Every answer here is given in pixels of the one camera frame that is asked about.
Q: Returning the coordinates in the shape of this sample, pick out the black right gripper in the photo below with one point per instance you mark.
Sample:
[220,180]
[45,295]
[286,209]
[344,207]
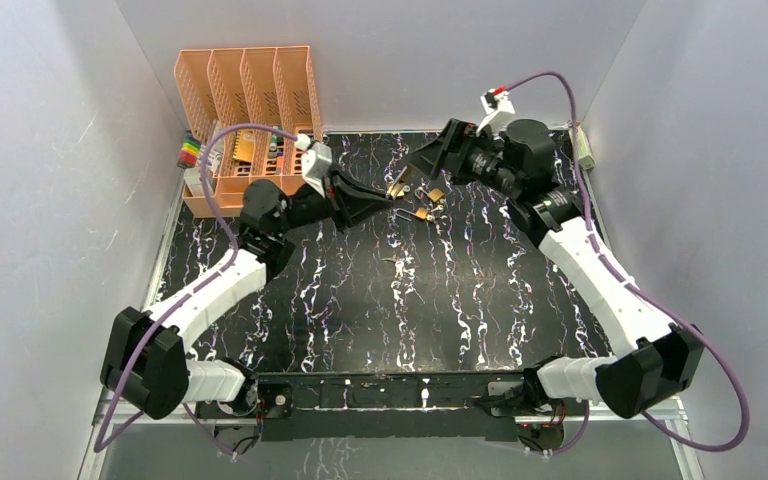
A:
[454,147]

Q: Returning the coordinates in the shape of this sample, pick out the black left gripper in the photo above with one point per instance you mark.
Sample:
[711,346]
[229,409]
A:
[336,195]

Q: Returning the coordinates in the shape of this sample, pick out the large brass padlock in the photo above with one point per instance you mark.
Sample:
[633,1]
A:
[400,184]

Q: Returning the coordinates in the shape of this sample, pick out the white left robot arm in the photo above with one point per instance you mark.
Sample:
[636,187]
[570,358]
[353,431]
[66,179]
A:
[145,361]

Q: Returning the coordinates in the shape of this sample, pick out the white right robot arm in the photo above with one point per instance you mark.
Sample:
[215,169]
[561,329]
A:
[652,358]

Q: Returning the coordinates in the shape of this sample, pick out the small brass padlock upper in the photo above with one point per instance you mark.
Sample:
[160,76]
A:
[434,196]

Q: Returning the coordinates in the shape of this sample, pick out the orange plastic file organizer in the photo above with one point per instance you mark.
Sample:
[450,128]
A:
[235,100]

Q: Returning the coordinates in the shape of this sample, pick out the pale green eraser box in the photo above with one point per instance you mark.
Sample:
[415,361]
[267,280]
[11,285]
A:
[581,147]

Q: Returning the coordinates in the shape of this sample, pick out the small white box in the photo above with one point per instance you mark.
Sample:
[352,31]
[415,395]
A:
[192,182]

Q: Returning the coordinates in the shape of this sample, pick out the coloured marker set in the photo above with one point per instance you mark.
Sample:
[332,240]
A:
[190,152]

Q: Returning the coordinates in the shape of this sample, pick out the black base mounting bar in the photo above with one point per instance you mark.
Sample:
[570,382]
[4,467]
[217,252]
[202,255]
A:
[493,405]

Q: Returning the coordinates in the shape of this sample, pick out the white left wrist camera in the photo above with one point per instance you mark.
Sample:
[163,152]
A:
[316,162]

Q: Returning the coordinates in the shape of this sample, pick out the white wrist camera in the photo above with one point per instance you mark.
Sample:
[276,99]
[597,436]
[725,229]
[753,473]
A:
[499,111]
[316,162]

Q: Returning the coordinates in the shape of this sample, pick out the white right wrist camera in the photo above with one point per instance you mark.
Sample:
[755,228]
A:
[499,111]

